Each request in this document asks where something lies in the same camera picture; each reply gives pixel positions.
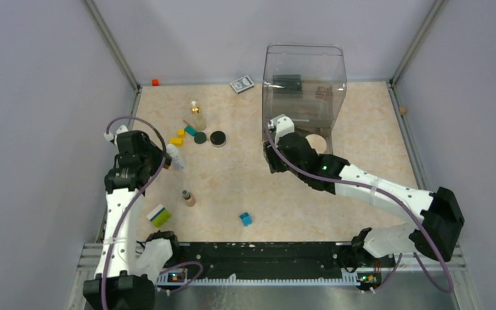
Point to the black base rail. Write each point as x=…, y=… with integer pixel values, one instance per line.
x=268, y=260

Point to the teal block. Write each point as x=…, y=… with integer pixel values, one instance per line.
x=190, y=130

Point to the foundation bottle black cap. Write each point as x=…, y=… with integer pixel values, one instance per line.
x=188, y=198

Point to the playing card box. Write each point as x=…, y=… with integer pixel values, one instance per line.
x=242, y=84

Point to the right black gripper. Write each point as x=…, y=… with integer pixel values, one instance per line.
x=275, y=164

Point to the dark green round disc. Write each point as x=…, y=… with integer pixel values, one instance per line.
x=200, y=137

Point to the blue toy brick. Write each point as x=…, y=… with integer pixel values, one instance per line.
x=246, y=219

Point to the black round compact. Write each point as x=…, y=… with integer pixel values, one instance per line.
x=218, y=139

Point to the white squeeze bottle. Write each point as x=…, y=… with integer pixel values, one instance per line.
x=177, y=161

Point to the green white toy brick stack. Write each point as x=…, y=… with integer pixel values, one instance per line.
x=158, y=216

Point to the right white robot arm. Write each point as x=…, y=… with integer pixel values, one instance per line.
x=433, y=220

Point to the clear pump bottle gold collar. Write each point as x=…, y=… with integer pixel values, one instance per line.
x=198, y=116

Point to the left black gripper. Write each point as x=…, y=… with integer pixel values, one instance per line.
x=157, y=151

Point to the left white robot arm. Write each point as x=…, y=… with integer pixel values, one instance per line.
x=119, y=281

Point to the clear acrylic makeup organizer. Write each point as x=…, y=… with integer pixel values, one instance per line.
x=307, y=83

